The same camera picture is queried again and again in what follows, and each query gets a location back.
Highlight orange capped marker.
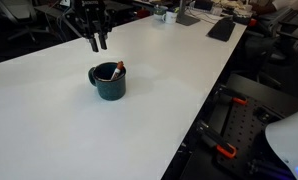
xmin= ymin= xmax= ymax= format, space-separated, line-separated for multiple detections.
xmin=110 ymin=60 xmax=125 ymax=82

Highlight white robot base blue lights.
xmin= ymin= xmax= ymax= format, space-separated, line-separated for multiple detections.
xmin=264 ymin=105 xmax=298 ymax=180

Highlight dark teal enamel mug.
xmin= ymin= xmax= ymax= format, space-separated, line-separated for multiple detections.
xmin=87 ymin=61 xmax=127 ymax=102

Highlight black keyboard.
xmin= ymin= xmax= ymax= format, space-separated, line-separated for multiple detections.
xmin=207 ymin=17 xmax=237 ymax=43

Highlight black office chair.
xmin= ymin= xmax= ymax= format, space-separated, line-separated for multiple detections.
xmin=245 ymin=6 xmax=298 ymax=101

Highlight grey monitor stand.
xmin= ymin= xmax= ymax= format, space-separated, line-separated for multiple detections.
xmin=175 ymin=0 xmax=201 ymax=27

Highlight dark office chair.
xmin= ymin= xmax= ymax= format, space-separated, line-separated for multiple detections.
xmin=0 ymin=0 xmax=40 ymax=41

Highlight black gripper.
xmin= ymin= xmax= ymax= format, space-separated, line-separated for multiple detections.
xmin=73 ymin=0 xmax=113 ymax=53

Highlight black clamp orange handle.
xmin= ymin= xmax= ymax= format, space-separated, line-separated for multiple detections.
xmin=215 ymin=84 xmax=248 ymax=107
xmin=196 ymin=120 xmax=237 ymax=159

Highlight black perforated mounting board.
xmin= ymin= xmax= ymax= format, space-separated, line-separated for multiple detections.
xmin=215 ymin=93 xmax=290 ymax=179

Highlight white ceramic mug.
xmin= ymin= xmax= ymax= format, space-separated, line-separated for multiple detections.
xmin=162 ymin=10 xmax=178 ymax=24

